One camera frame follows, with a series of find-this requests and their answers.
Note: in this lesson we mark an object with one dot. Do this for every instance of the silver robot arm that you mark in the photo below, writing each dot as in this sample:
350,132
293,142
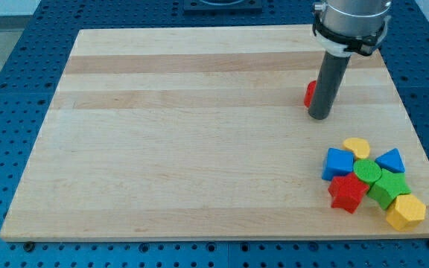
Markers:
347,27

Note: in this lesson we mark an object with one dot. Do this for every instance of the red star block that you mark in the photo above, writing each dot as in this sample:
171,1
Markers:
347,192

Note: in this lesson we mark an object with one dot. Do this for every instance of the green star block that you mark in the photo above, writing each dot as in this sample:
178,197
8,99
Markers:
388,187

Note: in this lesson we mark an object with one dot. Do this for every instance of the light wooden board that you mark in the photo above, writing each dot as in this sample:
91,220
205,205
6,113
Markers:
161,134

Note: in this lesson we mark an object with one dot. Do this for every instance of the red block behind pointer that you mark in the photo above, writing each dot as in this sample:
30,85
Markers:
309,93

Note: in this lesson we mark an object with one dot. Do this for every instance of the blue cube block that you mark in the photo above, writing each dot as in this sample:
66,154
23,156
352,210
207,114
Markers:
337,162

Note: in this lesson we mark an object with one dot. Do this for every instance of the dark mounting plate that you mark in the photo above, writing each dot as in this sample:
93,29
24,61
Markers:
199,6

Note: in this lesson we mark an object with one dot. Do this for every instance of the dark grey cylindrical pointer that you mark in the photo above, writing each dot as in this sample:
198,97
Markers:
329,79

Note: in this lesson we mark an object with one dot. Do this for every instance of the yellow heart block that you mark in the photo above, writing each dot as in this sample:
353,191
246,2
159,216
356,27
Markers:
360,147

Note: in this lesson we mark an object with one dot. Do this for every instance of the green cylinder block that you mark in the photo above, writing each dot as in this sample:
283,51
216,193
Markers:
367,171

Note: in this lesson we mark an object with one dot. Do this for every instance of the blue triangle block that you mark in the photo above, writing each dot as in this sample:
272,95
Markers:
392,161

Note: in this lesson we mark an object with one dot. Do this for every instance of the yellow hexagon block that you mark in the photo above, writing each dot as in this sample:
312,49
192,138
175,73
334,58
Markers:
406,212

